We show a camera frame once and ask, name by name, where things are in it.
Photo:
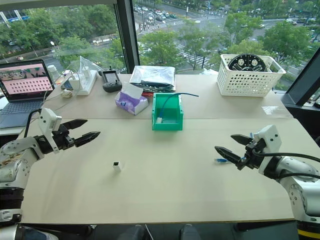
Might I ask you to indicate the white perforated plastic basket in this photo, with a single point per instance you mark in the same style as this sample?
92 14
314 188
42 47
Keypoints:
242 82

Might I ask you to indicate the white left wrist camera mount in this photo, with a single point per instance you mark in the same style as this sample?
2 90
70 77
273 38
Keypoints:
48 120

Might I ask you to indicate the small red box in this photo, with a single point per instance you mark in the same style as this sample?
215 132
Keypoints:
148 94

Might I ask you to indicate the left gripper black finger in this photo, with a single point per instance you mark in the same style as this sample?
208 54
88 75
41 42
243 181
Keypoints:
87 138
75 123

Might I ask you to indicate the white paper cup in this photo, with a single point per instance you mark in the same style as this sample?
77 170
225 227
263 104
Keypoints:
53 70

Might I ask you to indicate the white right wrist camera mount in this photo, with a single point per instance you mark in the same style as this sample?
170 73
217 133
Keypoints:
270 136

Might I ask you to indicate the open laptop computer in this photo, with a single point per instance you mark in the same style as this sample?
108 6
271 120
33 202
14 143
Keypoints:
22 82

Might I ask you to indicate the green plastic storage bin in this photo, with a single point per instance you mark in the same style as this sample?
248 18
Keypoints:
156 107

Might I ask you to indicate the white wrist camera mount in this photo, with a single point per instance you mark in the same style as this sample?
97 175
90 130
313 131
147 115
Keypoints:
270 136
48 120

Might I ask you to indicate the black round circuit board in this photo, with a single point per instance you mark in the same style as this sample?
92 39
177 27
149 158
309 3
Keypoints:
246 62

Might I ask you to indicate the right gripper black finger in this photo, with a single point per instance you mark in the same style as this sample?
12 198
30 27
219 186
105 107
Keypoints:
227 153
241 138

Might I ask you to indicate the black slanted window frame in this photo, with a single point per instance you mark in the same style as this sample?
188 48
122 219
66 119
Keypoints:
303 82

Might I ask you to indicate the purple tissue pack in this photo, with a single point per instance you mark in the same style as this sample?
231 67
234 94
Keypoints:
130 102

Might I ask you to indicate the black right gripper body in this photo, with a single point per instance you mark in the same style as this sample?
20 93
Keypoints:
252 155

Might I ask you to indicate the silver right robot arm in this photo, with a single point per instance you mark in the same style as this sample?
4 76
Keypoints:
300 190

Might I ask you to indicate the small white adapter block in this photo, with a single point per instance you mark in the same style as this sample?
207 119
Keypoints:
116 166

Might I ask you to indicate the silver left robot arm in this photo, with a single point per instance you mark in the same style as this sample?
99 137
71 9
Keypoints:
15 150

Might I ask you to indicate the clear plastic bag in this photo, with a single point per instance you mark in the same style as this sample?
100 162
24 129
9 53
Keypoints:
83 62

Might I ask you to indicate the black window pillar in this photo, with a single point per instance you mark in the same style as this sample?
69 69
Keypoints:
127 37

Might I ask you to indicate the white power strip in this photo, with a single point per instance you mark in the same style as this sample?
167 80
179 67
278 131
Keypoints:
86 83

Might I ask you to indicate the silver foil bag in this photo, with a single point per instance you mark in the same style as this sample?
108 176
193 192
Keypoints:
152 76

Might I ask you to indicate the small white round object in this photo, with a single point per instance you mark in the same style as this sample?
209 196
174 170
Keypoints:
66 93

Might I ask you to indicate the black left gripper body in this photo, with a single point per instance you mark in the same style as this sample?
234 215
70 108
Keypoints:
62 138

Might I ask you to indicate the black handheld remote controller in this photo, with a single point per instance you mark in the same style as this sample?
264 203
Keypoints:
111 80

